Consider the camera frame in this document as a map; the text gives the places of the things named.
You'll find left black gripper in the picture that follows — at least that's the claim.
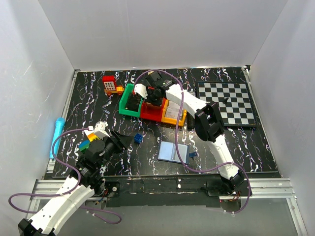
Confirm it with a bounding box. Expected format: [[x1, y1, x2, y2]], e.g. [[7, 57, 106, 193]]
[[96, 129, 133, 168]]

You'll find blue leather card holder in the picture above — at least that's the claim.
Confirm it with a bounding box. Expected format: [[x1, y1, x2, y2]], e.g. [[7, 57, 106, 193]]
[[157, 141, 197, 165]]

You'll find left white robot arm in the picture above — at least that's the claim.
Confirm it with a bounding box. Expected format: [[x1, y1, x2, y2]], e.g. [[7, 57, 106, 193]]
[[18, 130, 133, 236]]

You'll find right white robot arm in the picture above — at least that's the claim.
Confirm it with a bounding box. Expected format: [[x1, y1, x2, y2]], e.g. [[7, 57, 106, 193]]
[[134, 70, 244, 196]]

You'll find black cards stack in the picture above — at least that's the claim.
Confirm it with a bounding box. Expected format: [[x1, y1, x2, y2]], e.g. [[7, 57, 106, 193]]
[[125, 93, 142, 112]]

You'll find white cards stack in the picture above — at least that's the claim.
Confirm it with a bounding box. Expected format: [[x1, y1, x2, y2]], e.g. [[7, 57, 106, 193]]
[[165, 101, 180, 119]]

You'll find small blue toy brick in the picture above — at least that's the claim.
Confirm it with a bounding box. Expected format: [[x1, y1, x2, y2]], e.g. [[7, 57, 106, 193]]
[[134, 133, 143, 144]]

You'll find red plastic bin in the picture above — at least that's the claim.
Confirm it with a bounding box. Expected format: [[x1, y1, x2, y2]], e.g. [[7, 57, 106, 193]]
[[140, 99, 166, 122]]

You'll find green plastic bin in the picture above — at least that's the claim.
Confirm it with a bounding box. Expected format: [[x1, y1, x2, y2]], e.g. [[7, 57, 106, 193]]
[[119, 84, 143, 118]]

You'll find orange plastic bin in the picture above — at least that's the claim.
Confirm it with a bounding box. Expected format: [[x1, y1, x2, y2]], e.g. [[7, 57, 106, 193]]
[[161, 100, 187, 127]]

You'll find yellow green toy house block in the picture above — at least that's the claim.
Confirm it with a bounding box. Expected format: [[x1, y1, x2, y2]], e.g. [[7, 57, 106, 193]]
[[78, 130, 99, 153]]

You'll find red toy window block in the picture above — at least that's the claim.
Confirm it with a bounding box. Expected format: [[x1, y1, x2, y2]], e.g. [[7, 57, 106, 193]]
[[102, 75, 116, 92]]

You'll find black glitter microphone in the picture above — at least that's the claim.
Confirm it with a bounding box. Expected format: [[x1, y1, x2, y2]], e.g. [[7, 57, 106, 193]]
[[187, 91, 197, 131]]

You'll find blue toy microphone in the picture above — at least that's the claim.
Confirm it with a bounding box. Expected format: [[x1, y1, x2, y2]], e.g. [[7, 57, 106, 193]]
[[49, 117, 65, 160]]

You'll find black white chessboard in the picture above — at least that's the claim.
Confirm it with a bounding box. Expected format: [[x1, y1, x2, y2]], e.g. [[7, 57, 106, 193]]
[[196, 81, 258, 127]]

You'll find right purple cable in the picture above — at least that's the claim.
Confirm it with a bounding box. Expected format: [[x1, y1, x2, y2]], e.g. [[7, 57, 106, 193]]
[[134, 69, 252, 214]]

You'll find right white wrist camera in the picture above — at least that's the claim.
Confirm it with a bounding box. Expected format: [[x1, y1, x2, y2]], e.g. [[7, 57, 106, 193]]
[[133, 84, 148, 99]]

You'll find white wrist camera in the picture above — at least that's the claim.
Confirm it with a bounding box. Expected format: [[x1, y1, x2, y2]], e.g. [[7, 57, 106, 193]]
[[133, 84, 148, 99], [88, 121, 110, 139]]

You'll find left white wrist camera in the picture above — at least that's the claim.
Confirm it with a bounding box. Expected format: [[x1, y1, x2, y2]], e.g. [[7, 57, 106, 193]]
[[88, 121, 110, 139]]

